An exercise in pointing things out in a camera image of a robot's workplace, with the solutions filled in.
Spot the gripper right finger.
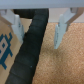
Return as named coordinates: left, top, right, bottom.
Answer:
left=53, top=7, right=84, bottom=51

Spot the wooden drawer box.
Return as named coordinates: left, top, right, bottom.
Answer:
left=0, top=14, right=34, bottom=84

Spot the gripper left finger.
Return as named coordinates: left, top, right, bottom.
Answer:
left=0, top=8, right=26, bottom=44

